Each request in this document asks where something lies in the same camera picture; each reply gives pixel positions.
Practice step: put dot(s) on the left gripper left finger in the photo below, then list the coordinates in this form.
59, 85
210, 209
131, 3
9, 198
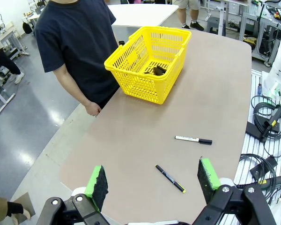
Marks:
98, 185

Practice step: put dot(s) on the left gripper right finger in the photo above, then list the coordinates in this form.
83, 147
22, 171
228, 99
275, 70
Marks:
207, 178

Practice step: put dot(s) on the yellow tape measure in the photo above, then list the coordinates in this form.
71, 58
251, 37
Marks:
162, 69

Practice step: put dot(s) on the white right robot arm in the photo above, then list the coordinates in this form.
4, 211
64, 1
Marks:
279, 70

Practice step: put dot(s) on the person's right forearm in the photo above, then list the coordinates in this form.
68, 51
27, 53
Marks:
72, 86

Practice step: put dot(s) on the person in khaki coat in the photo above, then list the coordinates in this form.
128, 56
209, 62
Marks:
2, 208

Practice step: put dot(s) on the yellow plastic shopping basket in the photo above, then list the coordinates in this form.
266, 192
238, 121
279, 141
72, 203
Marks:
140, 86

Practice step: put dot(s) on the person in navy t-shirt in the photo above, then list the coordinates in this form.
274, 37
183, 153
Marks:
75, 47

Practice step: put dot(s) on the person in black trousers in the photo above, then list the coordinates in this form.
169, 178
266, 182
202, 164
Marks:
7, 63

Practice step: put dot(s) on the person in shorts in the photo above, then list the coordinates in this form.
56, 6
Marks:
187, 14

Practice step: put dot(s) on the person's right hand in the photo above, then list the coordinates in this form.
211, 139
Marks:
93, 110

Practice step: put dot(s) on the black highlighter pen yellow tip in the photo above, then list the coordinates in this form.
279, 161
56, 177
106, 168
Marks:
169, 178

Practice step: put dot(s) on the white marker black cap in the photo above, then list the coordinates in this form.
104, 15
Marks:
189, 139

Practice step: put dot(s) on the black power brick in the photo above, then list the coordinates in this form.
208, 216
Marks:
254, 131

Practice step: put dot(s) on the brown cardboard piece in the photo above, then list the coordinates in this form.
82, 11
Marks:
23, 201

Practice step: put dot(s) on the black plug with yellow label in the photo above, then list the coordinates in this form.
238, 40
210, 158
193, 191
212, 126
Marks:
272, 118

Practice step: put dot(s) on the grey framed desk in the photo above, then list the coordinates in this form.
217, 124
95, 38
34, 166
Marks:
4, 93

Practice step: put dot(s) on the black backpack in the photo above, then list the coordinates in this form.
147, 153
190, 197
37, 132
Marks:
121, 42

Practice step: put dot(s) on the grey stool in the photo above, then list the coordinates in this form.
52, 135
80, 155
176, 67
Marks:
215, 24

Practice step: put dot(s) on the large white table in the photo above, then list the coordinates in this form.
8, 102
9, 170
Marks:
140, 15

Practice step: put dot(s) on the black bracket plate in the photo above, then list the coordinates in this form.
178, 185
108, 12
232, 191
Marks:
263, 168

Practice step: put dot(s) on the aluminium frame workstation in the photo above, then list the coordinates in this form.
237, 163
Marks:
262, 25

